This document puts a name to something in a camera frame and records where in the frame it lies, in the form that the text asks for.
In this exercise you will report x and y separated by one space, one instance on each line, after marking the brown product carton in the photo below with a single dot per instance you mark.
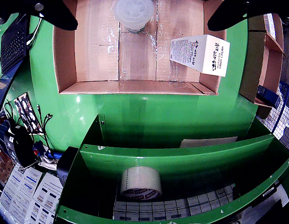
3 168

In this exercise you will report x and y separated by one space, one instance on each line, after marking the beige card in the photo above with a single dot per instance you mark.
209 142

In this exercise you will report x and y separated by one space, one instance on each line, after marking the white paper label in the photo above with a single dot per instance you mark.
282 197

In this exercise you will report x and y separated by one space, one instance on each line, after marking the black label printer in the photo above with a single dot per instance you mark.
65 165

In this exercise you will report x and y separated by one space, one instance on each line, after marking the translucent bottle with teal label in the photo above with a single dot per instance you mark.
134 12

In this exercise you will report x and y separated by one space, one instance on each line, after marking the green metal shelf unit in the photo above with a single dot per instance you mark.
181 156

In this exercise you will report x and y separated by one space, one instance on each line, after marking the flat cardboard tray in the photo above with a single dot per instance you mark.
98 58

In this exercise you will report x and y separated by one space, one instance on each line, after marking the open brown cardboard box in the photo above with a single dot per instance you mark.
275 44
249 70

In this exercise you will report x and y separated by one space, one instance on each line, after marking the blue mesh pallet crate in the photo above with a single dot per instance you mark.
284 116

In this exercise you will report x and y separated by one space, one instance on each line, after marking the white hand cream box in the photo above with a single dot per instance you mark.
212 56

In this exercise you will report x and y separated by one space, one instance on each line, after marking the clear packing tape roll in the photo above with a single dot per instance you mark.
142 182

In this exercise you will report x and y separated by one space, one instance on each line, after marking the navy blue product box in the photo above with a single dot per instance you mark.
268 96

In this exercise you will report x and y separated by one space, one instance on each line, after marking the grid label sheet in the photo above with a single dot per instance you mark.
158 210

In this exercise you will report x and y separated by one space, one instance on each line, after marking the long white printed box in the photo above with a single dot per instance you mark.
268 25

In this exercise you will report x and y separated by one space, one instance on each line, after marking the black laptop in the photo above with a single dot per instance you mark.
14 44

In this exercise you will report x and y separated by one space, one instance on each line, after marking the white label sheet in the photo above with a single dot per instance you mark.
26 186
47 196
9 193

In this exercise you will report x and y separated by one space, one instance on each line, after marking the blue plastic object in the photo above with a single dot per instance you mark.
54 154

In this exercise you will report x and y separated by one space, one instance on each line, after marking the white power strip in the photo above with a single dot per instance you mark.
47 163

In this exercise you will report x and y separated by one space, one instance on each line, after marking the product photo sheet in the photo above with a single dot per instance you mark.
26 112

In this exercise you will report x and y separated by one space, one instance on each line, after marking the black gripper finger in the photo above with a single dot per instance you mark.
30 5
251 7

